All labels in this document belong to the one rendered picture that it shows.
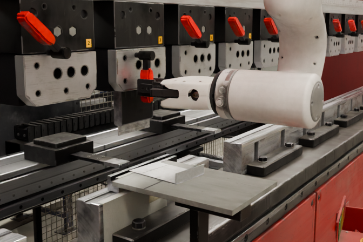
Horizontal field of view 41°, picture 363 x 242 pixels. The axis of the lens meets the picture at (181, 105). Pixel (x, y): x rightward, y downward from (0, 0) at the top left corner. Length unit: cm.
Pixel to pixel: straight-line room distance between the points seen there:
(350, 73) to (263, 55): 166
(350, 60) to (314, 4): 228
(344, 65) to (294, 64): 219
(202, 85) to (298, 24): 18
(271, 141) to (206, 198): 73
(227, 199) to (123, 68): 30
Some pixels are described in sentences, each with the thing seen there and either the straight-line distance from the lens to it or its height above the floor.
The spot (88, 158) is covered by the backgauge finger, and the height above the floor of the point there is 100.
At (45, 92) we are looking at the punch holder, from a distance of 78.
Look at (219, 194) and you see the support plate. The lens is 88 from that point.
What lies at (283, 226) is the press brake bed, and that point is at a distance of 142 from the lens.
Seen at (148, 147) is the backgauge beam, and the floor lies 94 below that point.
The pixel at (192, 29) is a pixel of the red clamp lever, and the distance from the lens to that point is 102.
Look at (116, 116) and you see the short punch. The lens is 97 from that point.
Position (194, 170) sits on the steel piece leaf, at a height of 102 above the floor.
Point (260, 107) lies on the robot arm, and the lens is 75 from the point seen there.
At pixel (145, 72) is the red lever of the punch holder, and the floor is 121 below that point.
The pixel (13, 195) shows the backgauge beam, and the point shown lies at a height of 93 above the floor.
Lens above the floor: 130
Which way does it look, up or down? 10 degrees down
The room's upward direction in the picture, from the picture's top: straight up
